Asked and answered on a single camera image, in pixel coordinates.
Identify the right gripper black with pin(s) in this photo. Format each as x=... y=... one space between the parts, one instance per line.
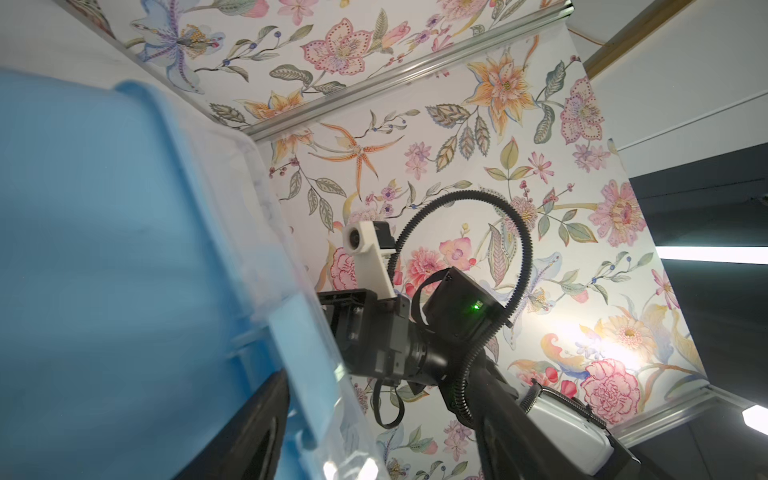
x=377 y=339

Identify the light blue plastic toolbox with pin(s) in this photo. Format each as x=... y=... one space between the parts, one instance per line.
x=149 y=287

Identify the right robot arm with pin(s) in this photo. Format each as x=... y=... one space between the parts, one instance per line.
x=538 y=434

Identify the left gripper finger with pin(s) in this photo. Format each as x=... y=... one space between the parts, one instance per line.
x=249 y=445

